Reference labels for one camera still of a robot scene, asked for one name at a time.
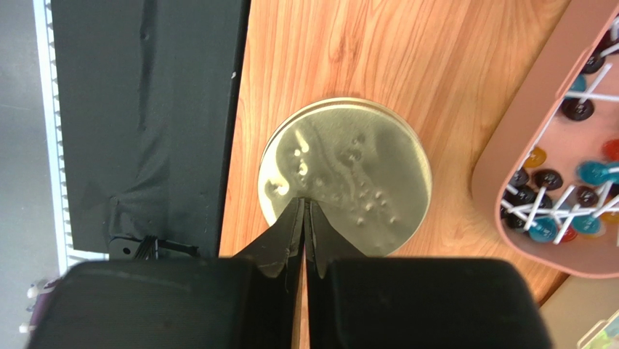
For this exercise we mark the grey tray of round candies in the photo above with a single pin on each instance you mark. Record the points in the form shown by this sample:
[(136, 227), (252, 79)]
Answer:
[(583, 313)]

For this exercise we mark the aluminium rail frame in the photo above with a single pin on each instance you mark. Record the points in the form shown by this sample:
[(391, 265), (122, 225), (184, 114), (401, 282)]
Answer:
[(67, 254)]

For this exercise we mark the gold round lid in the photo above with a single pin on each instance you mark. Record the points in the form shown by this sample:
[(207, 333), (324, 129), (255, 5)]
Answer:
[(361, 162)]

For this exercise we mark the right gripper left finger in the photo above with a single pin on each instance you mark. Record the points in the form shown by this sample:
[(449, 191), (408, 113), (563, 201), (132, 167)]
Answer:
[(244, 301)]

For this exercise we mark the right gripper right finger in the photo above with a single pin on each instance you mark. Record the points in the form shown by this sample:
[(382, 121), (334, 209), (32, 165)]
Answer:
[(356, 301)]

